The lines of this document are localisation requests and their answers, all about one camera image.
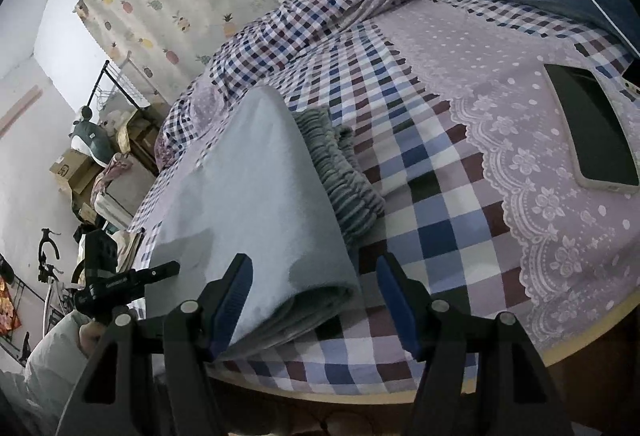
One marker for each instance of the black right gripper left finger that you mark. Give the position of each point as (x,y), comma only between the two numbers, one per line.
(115,393)

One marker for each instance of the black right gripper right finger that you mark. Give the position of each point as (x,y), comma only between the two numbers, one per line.
(481,376)

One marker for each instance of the light grey sweatpants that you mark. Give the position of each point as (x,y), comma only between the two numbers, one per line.
(283,188)

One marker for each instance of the white sleeved forearm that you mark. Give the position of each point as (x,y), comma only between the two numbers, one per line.
(38,394)

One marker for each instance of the black metal clothes rack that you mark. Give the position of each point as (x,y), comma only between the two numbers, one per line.
(112,81)

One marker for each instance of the person's hand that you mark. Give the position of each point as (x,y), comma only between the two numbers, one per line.
(89,336)

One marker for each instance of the bicycle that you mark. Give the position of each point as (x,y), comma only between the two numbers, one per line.
(47,274)

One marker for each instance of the brown cardboard box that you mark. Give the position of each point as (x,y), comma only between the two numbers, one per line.
(74,172)

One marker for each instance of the purple plaid bed sheet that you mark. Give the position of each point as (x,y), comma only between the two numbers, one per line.
(430,131)

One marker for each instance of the large black tablet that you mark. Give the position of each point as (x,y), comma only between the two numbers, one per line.
(599,146)

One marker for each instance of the pineapple print curtain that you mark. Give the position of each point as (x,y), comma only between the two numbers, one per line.
(164,44)

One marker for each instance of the white-cased smartphone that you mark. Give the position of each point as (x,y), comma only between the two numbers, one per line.
(631,87)

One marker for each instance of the small-check plaid quilt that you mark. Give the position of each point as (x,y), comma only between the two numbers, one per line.
(262,48)

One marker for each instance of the wooden bed frame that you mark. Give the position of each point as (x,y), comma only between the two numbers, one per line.
(456,126)

